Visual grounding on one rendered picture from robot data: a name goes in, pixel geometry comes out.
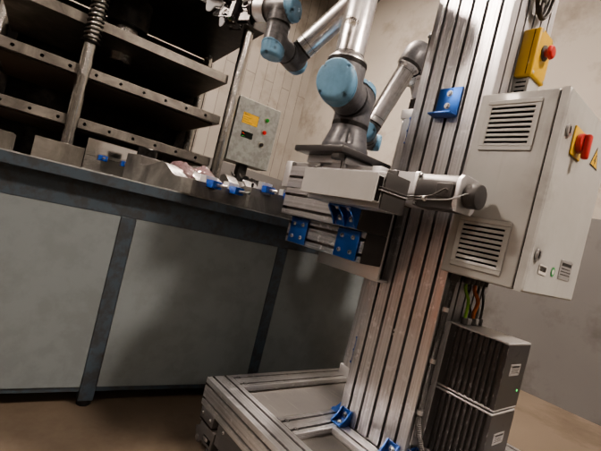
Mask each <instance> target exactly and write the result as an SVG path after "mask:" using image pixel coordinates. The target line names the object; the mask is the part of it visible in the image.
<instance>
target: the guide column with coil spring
mask: <svg viewBox="0 0 601 451"><path fill-rule="evenodd" d="M93 4H100V5H102V6H104V7H105V8H106V5H105V4H103V3H100V2H97V1H94V3H93ZM92 8H97V9H99V10H101V11H103V12H105V11H106V10H105V9H104V8H102V7H99V6H96V5H93V7H92ZM91 12H92V13H98V14H101V15H103V16H104V14H103V13H102V12H99V11H95V10H92V11H91ZM90 17H95V18H98V19H100V20H103V18H102V17H100V16H97V15H94V14H91V15H90ZM89 21H93V22H96V23H99V24H101V25H102V22H101V21H97V20H93V19H89ZM88 26H93V27H96V28H98V29H100V30H101V27H100V26H98V25H96V24H93V23H89V25H88ZM87 30H92V31H95V32H96V33H99V34H100V31H99V30H95V29H92V28H88V29H87ZM86 35H91V36H94V37H97V38H99V35H97V34H94V33H91V32H87V33H86ZM96 49H97V46H96V45H95V44H93V43H91V42H88V41H84V44H83V48H82V52H81V56H80V62H79V66H78V70H77V74H76V78H75V82H74V85H73V89H72V96H71V100H70V104H69V107H68V111H67V115H66V119H65V123H64V127H63V133H62V138H61V142H64V143H68V144H71V145H73V143H74V139H75V135H76V131H77V127H78V123H79V120H80V113H81V109H82V105H83V101H84V98H85V94H86V90H87V86H88V82H89V76H90V72H91V68H92V64H93V60H94V56H95V53H96Z"/></svg>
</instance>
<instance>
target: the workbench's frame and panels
mask: <svg viewBox="0 0 601 451"><path fill-rule="evenodd" d="M289 221H290V220H289V219H284V218H280V217H274V216H270V215H267V214H263V213H259V212H256V211H252V210H248V209H244V208H237V207H234V206H230V205H226V204H223V203H219V202H215V201H212V200H204V199H201V198H197V197H193V196H190V195H186V194H182V193H179V192H175V191H168V190H164V189H160V188H157V187H153V186H149V185H146V184H142V183H135V182H132V181H128V180H123V179H120V178H116V177H112V176H109V175H105V174H99V173H95V172H91V171H88V170H83V169H79V168H76V167H72V166H66V165H62V164H58V163H55V162H51V161H47V160H43V159H39V158H35V157H29V156H25V155H22V154H18V153H14V152H11V151H7V150H2V149H0V394H23V393H54V392H77V393H76V396H77V399H76V403H75V404H76V405H78V406H87V405H89V404H90V402H91V401H92V400H93V397H94V394H95V391H115V390H144V389H175V388H205V385H206V380H207V377H211V376H224V375H239V374H253V373H267V372H280V371H294V370H321V369H334V368H340V364H341V363H343V360H344V356H345V353H346V349H347V345H348V342H349V338H350V333H351V327H352V323H353V320H354V316H355V312H356V309H357V305H358V301H359V298H360V291H361V287H362V283H363V279H364V277H360V276H357V275H354V274H352V273H349V272H346V271H343V270H341V269H339V268H334V267H331V266H328V265H326V264H323V263H321V262H318V261H317V257H318V254H319V251H317V250H314V249H311V248H308V247H305V246H302V245H299V244H297V243H291V242H288V241H285V236H286V232H287V228H288V225H289Z"/></svg>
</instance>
